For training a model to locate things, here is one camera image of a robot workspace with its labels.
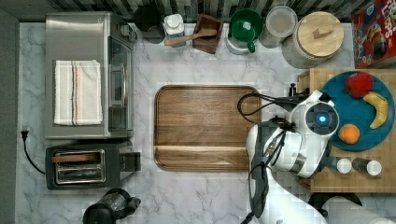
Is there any wooden toy toast slice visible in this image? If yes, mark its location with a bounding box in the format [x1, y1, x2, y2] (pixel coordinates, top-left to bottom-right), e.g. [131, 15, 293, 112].
[51, 153, 98, 163]

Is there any clear jar with cereal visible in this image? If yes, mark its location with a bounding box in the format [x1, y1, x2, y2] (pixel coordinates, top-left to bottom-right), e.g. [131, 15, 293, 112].
[259, 6, 298, 49]

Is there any red cereal box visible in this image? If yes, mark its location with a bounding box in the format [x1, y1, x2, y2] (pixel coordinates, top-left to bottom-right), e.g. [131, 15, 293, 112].
[352, 0, 396, 69]

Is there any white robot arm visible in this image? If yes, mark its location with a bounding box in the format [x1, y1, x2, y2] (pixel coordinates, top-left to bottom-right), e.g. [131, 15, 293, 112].
[241, 91, 339, 224]

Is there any glass jar with wooden lid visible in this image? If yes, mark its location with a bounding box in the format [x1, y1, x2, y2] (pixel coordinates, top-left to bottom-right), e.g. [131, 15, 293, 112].
[281, 11, 344, 69]

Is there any grey two-slot toaster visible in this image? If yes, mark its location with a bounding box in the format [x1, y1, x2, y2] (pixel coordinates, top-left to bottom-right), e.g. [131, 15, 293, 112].
[46, 141, 141, 190]

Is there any orange toy fruit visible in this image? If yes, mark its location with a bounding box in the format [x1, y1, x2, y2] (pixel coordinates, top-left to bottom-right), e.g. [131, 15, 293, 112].
[338, 124, 361, 145]

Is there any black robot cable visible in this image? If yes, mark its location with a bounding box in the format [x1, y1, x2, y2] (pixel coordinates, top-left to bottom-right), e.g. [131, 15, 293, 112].
[236, 91, 310, 125]

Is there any black paper towel holder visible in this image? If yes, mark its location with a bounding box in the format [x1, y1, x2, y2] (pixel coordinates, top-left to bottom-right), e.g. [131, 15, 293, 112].
[308, 192, 362, 217]

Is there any white ceramic cup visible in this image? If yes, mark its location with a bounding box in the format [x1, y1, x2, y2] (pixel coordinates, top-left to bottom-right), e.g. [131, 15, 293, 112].
[226, 37, 249, 55]

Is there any dark round container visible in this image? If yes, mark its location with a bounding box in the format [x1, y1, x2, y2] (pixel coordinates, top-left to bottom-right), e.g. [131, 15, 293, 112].
[134, 6, 165, 44]

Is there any red toy apple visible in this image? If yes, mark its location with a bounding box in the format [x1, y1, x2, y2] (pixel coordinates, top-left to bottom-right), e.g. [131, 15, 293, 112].
[345, 72, 374, 98]

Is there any blue plate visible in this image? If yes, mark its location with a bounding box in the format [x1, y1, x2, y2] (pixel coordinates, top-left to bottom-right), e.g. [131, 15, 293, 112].
[321, 71, 395, 152]

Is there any blue shaker with white lid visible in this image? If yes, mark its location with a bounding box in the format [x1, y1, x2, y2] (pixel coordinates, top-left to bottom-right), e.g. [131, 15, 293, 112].
[327, 157, 352, 174]

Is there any wooden spoon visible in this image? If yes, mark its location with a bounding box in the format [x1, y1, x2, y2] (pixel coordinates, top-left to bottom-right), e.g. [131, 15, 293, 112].
[164, 29, 218, 46]

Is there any brown wooden utensil box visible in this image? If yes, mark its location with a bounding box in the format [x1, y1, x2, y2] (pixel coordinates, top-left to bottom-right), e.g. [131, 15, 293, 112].
[192, 14, 223, 54]

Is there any white bottle with lid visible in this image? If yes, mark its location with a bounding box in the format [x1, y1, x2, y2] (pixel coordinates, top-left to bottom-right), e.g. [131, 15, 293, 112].
[163, 14, 185, 43]

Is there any grey shaker with white lid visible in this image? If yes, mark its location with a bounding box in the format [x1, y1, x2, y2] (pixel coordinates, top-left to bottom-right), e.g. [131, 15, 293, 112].
[352, 158, 382, 176]

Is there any white striped towel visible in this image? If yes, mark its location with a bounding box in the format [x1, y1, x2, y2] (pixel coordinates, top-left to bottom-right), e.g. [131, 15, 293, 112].
[54, 60, 103, 126]

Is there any yellow toy banana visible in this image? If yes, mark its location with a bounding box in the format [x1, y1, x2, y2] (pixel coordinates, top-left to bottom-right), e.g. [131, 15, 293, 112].
[363, 91, 389, 129]

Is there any green mug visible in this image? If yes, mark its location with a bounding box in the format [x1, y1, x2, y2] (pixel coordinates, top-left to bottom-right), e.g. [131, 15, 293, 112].
[228, 8, 263, 53]

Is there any glass french press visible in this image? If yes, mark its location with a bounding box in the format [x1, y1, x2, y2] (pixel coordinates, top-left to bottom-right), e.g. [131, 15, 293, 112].
[83, 189, 141, 224]

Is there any wooden cutting board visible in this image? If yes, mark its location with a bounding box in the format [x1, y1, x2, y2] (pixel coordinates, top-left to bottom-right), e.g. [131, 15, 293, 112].
[154, 85, 262, 172]

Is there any silver toaster oven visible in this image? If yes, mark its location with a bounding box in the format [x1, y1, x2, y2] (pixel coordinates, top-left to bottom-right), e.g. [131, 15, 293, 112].
[45, 11, 136, 139]

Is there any black toaster power cable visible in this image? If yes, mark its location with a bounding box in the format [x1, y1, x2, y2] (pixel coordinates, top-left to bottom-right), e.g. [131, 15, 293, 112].
[20, 130, 47, 175]

